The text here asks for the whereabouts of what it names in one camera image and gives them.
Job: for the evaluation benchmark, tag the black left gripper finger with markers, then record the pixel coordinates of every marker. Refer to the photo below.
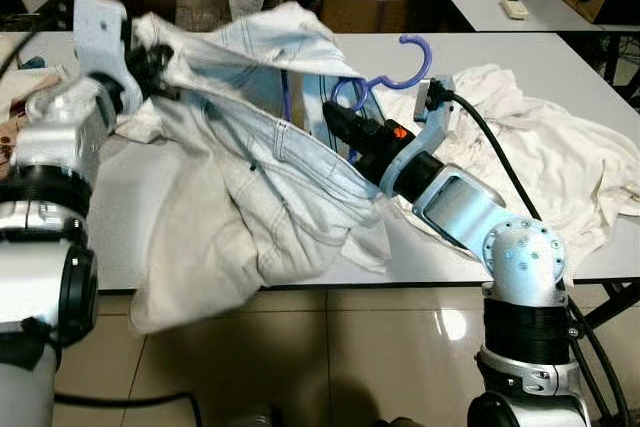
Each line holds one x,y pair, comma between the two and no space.
160,89
162,55

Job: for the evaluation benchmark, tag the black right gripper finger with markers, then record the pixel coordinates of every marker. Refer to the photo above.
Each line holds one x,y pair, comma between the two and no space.
348,125

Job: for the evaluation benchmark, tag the purple plastic hanger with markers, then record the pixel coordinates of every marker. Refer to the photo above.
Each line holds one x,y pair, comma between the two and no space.
425,62

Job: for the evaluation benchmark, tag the white denim garment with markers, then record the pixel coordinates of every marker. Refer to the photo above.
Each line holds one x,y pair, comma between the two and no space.
250,207

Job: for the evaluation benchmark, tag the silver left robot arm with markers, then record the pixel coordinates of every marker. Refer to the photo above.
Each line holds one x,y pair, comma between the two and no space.
45,247

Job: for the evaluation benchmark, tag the brown cardboard box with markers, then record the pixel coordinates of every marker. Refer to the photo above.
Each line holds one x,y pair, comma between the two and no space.
370,2

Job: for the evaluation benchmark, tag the crumpled white shirt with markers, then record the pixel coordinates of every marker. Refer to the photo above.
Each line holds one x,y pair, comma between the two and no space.
560,147

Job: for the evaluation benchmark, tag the white remote control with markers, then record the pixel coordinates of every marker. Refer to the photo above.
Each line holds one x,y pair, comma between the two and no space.
515,8

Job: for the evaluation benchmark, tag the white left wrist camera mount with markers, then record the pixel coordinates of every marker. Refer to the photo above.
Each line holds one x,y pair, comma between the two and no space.
100,32

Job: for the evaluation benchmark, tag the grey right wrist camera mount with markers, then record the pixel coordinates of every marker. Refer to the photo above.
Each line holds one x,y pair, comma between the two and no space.
435,122

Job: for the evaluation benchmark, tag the black table frame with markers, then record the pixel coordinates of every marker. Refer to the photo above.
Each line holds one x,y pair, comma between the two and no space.
610,302

